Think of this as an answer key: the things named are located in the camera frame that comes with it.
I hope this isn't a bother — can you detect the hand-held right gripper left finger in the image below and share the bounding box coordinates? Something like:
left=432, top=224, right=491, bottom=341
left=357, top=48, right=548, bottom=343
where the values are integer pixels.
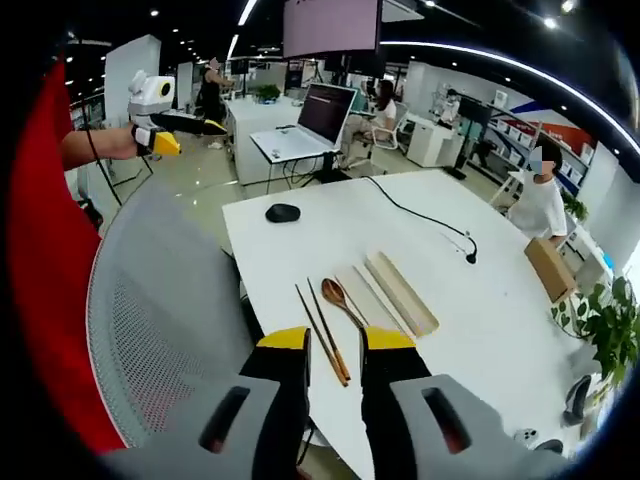
left=107, top=325, right=314, bottom=480

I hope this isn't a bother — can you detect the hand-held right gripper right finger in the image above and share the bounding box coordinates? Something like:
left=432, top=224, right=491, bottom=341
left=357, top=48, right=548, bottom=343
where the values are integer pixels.
left=358, top=325, right=569, bottom=480

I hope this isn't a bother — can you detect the beige cutlery case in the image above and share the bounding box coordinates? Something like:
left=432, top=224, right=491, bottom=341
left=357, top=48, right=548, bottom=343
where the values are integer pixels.
left=333, top=249, right=441, bottom=341

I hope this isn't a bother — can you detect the wooden spoon utensil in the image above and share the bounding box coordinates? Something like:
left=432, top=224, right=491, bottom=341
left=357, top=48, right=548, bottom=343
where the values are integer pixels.
left=320, top=277, right=370, bottom=332

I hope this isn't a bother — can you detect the black tripod stand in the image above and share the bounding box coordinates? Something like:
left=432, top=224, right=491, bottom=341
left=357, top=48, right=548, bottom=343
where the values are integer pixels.
left=87, top=127, right=156, bottom=207

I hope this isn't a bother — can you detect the white desk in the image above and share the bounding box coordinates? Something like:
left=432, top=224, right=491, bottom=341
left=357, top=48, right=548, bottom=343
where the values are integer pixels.
left=225, top=95, right=312, bottom=187

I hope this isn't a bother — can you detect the green desk plant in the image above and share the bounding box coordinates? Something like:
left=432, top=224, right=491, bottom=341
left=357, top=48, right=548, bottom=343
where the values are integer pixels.
left=253, top=83, right=283, bottom=105

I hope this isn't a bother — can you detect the white laptop stand table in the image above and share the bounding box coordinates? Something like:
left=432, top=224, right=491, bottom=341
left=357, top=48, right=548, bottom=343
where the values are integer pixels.
left=249, top=128, right=354, bottom=195

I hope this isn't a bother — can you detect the black computer mouse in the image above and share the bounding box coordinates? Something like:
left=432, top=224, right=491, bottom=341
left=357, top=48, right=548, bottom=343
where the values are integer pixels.
left=264, top=201, right=303, bottom=225

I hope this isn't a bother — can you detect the white laptop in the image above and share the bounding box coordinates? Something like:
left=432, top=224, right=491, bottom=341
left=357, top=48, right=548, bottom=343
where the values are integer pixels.
left=249, top=83, right=359, bottom=164

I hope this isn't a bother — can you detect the grey mesh office chair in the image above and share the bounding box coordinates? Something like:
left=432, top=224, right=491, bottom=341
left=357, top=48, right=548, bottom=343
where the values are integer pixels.
left=86, top=178, right=282, bottom=451

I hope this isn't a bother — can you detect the person's red shirt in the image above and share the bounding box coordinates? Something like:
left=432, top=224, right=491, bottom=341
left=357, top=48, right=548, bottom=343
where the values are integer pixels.
left=8, top=58, right=132, bottom=456

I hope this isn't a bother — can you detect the hanging monitor screen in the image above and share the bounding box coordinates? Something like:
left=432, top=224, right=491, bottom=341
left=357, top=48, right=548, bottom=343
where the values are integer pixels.
left=281, top=0, right=385, bottom=61

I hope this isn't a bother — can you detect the white office chair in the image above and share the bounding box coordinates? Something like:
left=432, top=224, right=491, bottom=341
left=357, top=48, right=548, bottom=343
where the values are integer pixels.
left=368, top=101, right=410, bottom=152

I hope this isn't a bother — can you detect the brown cardboard box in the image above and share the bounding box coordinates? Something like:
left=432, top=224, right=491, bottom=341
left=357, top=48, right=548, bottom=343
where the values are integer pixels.
left=523, top=237, right=579, bottom=304

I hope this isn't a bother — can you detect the green leafy plant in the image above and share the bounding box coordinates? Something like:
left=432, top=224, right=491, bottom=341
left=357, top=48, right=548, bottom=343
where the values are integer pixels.
left=549, top=276, right=640, bottom=397

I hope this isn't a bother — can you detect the small potted plant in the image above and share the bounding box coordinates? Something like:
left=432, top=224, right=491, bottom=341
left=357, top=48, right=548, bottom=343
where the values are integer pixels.
left=560, top=191, right=591, bottom=222

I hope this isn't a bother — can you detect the shelf with white boxes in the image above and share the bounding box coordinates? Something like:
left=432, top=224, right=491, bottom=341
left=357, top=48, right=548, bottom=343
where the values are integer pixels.
left=492, top=105, right=597, bottom=194

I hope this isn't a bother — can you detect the black cable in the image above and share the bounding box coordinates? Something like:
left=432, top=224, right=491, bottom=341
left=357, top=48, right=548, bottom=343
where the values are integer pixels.
left=361, top=175, right=480, bottom=266

